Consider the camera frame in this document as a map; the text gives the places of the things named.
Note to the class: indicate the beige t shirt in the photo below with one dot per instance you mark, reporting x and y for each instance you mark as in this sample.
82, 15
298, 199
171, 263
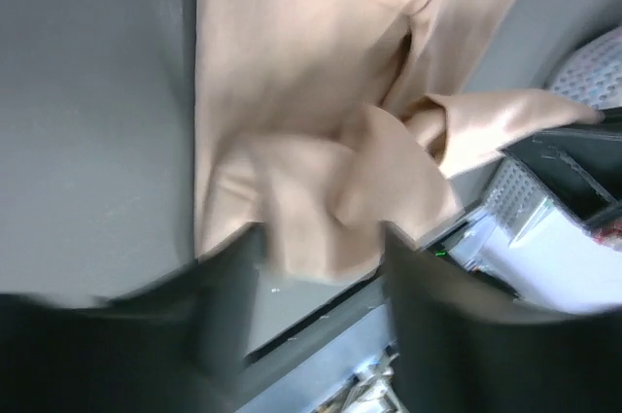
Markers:
324, 118

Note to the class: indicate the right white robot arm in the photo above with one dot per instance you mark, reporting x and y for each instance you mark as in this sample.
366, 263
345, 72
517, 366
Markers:
550, 222

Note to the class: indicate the white perforated laundry basket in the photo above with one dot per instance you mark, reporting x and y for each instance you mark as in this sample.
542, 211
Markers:
592, 74

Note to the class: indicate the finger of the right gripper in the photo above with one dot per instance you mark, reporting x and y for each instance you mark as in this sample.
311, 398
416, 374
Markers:
578, 165

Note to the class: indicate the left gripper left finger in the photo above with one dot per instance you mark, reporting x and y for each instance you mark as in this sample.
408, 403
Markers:
177, 345

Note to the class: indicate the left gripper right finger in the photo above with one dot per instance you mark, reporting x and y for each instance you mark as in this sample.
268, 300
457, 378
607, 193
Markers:
464, 346

